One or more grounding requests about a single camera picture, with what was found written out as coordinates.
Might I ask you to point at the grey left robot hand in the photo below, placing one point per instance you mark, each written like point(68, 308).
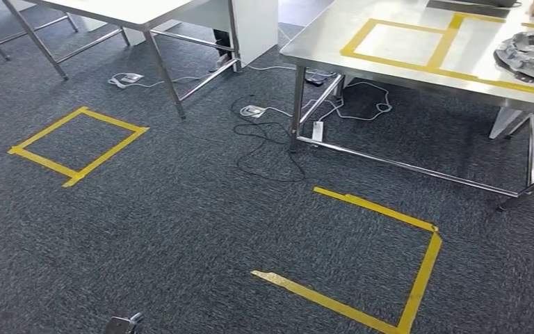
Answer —
point(122, 324)

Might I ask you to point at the steel workbench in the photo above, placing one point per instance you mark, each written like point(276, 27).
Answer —
point(400, 44)

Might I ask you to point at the black power adapter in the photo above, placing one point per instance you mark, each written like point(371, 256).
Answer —
point(315, 80)

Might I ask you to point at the small white power strip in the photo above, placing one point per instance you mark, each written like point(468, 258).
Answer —
point(132, 77)

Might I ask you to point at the metal leg table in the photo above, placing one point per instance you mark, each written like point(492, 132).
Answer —
point(35, 39)

